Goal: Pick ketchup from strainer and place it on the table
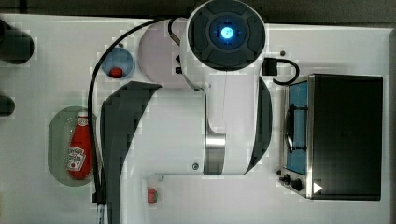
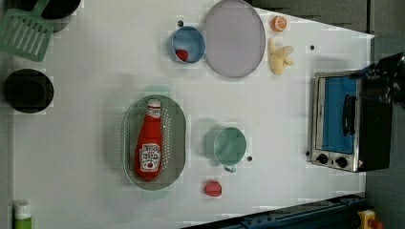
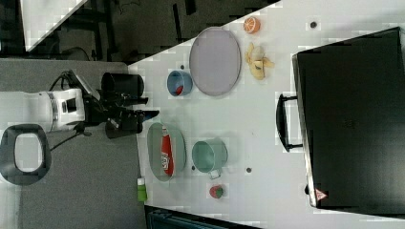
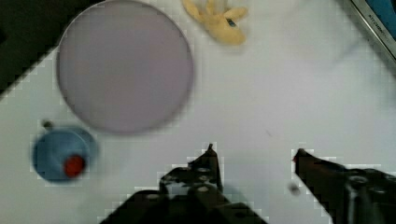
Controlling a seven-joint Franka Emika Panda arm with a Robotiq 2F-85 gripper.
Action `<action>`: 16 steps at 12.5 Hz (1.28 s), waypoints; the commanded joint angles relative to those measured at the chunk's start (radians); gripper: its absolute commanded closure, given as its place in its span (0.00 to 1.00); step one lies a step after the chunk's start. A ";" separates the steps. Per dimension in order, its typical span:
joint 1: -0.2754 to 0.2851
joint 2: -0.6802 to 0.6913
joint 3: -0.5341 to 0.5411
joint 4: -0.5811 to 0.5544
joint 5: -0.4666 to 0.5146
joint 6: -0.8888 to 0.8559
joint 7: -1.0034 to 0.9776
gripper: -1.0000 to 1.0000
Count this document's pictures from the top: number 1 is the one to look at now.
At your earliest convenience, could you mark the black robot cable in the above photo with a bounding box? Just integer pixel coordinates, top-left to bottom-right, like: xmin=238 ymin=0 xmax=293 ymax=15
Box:
xmin=87 ymin=17 xmax=171 ymax=205

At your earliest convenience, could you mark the blue bowl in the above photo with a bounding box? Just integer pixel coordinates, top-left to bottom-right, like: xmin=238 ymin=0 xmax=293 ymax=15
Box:
xmin=101 ymin=48 xmax=135 ymax=78

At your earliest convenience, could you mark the red felt ketchup bottle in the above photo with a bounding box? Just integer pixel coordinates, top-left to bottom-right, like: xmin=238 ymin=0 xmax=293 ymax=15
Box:
xmin=66 ymin=110 xmax=92 ymax=180

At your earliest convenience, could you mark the green oval strainer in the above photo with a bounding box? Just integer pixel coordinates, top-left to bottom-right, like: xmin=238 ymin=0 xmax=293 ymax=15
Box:
xmin=48 ymin=106 xmax=93 ymax=187

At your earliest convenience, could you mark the silver toaster oven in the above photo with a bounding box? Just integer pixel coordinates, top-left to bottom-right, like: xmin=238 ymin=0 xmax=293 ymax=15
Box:
xmin=277 ymin=74 xmax=383 ymax=201

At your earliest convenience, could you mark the black short looped cable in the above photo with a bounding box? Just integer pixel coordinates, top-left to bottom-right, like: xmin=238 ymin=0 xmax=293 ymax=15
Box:
xmin=262 ymin=57 xmax=301 ymax=86

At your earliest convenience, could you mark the black cylinder lower left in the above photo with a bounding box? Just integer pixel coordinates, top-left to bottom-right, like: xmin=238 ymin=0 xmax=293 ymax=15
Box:
xmin=0 ymin=96 xmax=15 ymax=117

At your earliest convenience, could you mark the red strawberry toy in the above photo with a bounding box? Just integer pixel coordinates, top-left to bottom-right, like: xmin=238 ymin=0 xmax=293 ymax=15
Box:
xmin=148 ymin=188 xmax=158 ymax=204

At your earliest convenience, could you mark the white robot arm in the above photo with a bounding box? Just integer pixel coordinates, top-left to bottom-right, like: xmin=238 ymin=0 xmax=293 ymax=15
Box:
xmin=100 ymin=0 xmax=272 ymax=224

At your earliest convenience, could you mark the black cylinder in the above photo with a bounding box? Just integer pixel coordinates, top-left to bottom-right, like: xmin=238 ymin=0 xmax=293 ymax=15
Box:
xmin=0 ymin=96 xmax=15 ymax=117
xmin=0 ymin=20 xmax=35 ymax=64

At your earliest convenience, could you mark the pale pink round plate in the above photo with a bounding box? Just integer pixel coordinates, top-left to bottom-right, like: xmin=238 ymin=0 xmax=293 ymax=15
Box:
xmin=137 ymin=19 xmax=189 ymax=89

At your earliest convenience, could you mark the small red toy in bowl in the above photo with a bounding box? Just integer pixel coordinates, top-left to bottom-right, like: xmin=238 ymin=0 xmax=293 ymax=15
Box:
xmin=109 ymin=67 xmax=123 ymax=78

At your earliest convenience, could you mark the black cylinder upper left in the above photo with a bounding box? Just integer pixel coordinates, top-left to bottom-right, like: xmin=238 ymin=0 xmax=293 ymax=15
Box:
xmin=0 ymin=20 xmax=35 ymax=64

